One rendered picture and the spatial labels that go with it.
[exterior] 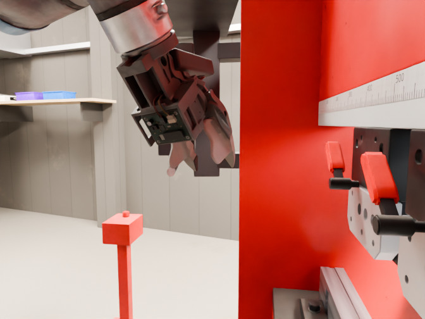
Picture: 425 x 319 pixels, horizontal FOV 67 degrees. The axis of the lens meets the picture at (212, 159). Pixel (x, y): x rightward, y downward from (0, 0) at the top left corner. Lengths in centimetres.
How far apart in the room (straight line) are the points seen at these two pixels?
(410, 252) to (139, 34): 35
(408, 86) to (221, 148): 23
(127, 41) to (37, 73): 497
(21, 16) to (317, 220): 80
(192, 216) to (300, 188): 309
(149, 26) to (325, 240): 76
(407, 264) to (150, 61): 34
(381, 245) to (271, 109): 55
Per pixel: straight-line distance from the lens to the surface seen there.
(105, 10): 38
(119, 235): 187
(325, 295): 88
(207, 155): 146
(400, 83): 41
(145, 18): 38
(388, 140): 42
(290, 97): 90
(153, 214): 420
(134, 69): 38
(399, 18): 43
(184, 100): 39
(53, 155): 515
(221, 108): 44
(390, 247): 45
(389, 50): 45
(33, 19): 44
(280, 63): 91
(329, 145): 56
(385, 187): 34
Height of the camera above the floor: 135
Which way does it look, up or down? 6 degrees down
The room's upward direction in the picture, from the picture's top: straight up
